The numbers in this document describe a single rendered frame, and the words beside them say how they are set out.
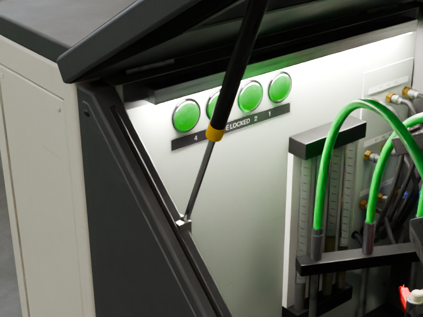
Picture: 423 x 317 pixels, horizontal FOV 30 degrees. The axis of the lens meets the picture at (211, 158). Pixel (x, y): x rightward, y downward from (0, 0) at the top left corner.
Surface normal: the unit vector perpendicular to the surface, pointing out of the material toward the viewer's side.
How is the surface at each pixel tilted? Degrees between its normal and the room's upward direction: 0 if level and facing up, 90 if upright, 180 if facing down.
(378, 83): 90
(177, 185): 90
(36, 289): 90
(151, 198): 43
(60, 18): 0
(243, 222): 90
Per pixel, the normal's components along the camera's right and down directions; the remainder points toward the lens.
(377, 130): 0.62, 0.33
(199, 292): 0.42, -0.44
